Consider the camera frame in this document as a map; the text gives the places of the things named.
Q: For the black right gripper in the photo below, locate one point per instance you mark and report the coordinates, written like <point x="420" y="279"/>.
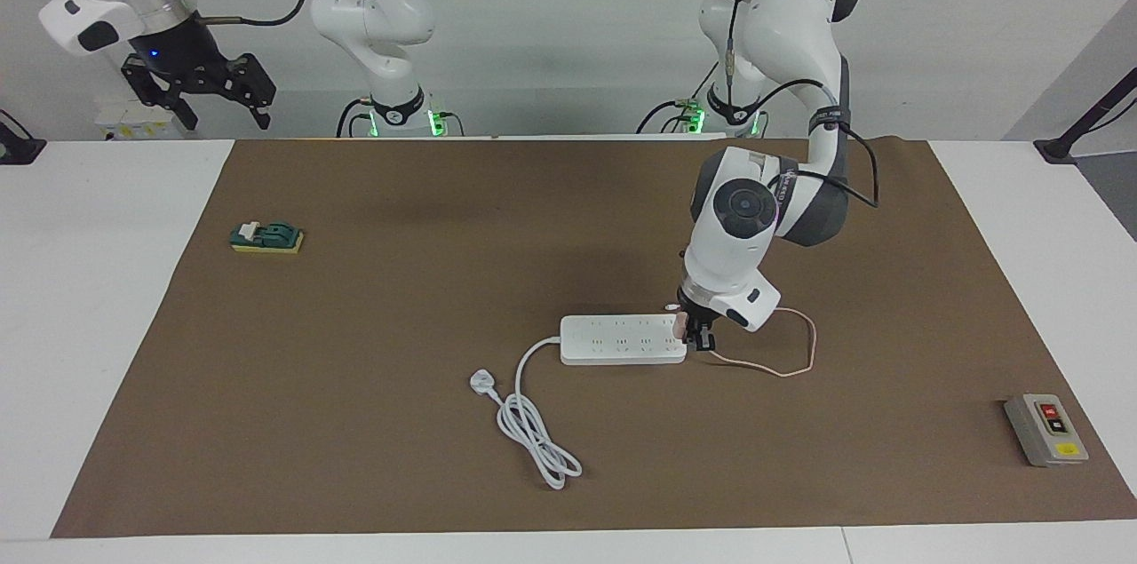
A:
<point x="178" y="56"/>

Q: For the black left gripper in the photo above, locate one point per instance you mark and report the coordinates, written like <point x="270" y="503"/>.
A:
<point x="697" y="306"/>

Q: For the pink charger adapter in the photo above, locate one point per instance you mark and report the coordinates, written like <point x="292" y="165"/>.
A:
<point x="679" y="326"/>

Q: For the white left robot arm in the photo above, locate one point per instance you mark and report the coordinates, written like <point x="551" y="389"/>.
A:
<point x="728" y="266"/>

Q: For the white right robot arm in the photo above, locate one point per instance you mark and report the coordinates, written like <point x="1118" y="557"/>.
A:
<point x="373" y="13"/>

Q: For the white power strip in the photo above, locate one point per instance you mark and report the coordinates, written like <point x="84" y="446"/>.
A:
<point x="622" y="342"/>

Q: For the brown table mat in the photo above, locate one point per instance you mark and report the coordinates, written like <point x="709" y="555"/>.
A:
<point x="622" y="475"/>

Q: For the green circuit board block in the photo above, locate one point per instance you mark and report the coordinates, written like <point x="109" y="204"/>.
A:
<point x="266" y="238"/>

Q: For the black slanted stand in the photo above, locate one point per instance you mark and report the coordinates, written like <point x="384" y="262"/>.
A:
<point x="1061" y="146"/>

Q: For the white wall socket box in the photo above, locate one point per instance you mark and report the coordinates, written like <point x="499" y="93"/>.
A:
<point x="133" y="122"/>

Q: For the grey on-off switch box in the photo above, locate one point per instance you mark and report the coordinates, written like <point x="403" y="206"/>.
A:
<point x="1044" y="435"/>

